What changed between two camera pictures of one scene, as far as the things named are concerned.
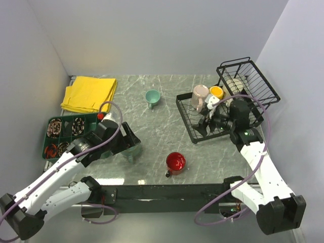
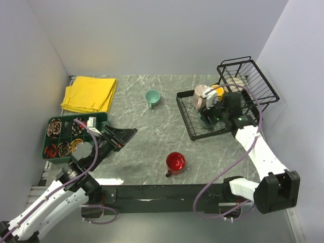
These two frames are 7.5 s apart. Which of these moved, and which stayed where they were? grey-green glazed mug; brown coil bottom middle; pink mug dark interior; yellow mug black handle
Moved: grey-green glazed mug
Stayed: pink mug dark interior; yellow mug black handle; brown coil bottom middle
